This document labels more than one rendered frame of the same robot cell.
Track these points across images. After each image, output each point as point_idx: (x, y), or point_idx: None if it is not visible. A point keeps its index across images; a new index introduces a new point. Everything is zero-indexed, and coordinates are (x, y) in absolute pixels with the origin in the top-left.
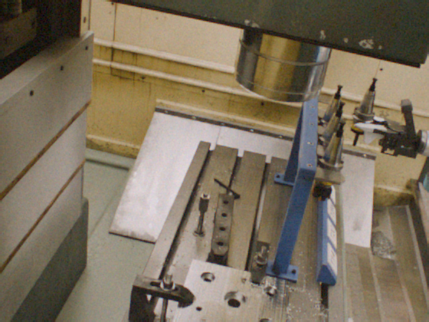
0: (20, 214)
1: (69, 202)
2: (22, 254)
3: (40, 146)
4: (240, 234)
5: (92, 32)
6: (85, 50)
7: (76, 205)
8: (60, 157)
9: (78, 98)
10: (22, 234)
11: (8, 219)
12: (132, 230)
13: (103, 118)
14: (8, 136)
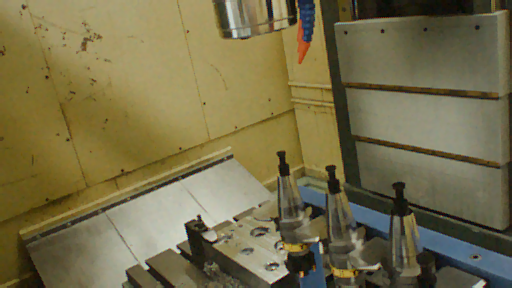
0: (381, 118)
1: (470, 187)
2: (390, 157)
3: (397, 80)
4: None
5: (493, 14)
6: (475, 29)
7: (488, 206)
8: (441, 119)
9: (465, 76)
10: (384, 137)
11: (368, 110)
12: None
13: None
14: (359, 48)
